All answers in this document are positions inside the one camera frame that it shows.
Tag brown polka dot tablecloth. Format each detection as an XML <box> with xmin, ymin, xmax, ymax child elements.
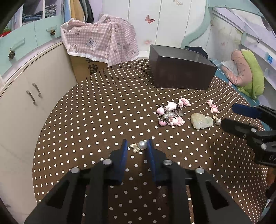
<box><xmin>32</xmin><ymin>60</ymin><xmax>268</xmax><ymax>223</ymax></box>

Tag pale green jade pendant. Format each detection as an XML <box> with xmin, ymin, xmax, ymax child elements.
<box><xmin>190</xmin><ymin>113</ymin><xmax>214</xmax><ymax>130</ymax></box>

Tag white cubby shelf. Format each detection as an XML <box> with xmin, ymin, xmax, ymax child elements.
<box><xmin>10</xmin><ymin>0</ymin><xmax>64</xmax><ymax>29</ymax></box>

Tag hanging clothes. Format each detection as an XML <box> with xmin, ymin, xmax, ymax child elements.
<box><xmin>63</xmin><ymin>0</ymin><xmax>94</xmax><ymax>23</ymax></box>

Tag folded dark clothes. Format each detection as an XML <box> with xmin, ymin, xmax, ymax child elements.
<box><xmin>184</xmin><ymin>46</ymin><xmax>209</xmax><ymax>59</ymax></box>

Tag pink bunny charm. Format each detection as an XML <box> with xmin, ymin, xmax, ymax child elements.
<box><xmin>206</xmin><ymin>99</ymin><xmax>220</xmax><ymax>114</ymax></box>

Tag small pearl gold brooch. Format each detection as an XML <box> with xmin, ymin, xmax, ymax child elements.
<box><xmin>212</xmin><ymin>114</ymin><xmax>222</xmax><ymax>126</ymax></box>

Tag cream curved cabinet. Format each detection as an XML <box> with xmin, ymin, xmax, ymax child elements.
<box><xmin>1</xmin><ymin>43</ymin><xmax>76</xmax><ymax>223</ymax></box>

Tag pearl brooch with gold leaf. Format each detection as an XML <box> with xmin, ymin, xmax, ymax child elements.
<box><xmin>130</xmin><ymin>140</ymin><xmax>147</xmax><ymax>153</ymax></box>

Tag dark metal tin box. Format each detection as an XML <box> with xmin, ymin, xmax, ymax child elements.
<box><xmin>149</xmin><ymin>45</ymin><xmax>217</xmax><ymax>90</ymax></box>

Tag brown cardboard box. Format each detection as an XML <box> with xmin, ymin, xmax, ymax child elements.
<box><xmin>70</xmin><ymin>56</ymin><xmax>107</xmax><ymax>83</ymax></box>

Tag pink charm keychain pile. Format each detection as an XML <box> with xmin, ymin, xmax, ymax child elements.
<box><xmin>156</xmin><ymin>100</ymin><xmax>185</xmax><ymax>126</ymax></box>

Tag teal bed frame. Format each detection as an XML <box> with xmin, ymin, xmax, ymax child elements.
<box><xmin>181</xmin><ymin>0</ymin><xmax>264</xmax><ymax>48</ymax></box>

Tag pink pig charm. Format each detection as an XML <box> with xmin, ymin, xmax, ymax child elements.
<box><xmin>178</xmin><ymin>97</ymin><xmax>191</xmax><ymax>108</ymax></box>

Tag pink checkered cloth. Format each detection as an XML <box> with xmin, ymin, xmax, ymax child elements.
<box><xmin>60</xmin><ymin>14</ymin><xmax>139</xmax><ymax>66</ymax></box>

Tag teal drawer unit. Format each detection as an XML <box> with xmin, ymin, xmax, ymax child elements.
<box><xmin>1</xmin><ymin>15</ymin><xmax>63</xmax><ymax>75</ymax></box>

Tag pink and green blanket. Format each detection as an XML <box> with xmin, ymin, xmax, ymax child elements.
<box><xmin>221</xmin><ymin>49</ymin><xmax>265</xmax><ymax>100</ymax></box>

